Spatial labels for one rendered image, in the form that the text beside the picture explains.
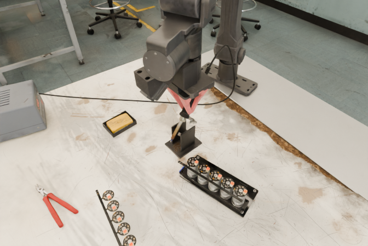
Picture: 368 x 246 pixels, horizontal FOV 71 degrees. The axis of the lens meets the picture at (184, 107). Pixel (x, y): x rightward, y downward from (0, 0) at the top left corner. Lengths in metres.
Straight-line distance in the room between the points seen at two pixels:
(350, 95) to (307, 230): 1.82
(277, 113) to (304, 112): 0.08
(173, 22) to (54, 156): 0.45
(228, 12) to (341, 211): 0.52
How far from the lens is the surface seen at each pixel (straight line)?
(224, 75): 0.84
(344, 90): 2.37
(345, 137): 0.80
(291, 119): 0.79
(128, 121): 0.71
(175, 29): 0.42
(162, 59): 0.40
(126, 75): 0.91
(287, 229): 0.59
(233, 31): 0.73
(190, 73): 0.48
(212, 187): 0.56
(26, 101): 0.74
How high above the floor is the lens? 1.27
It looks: 43 degrees down
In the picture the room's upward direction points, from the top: straight up
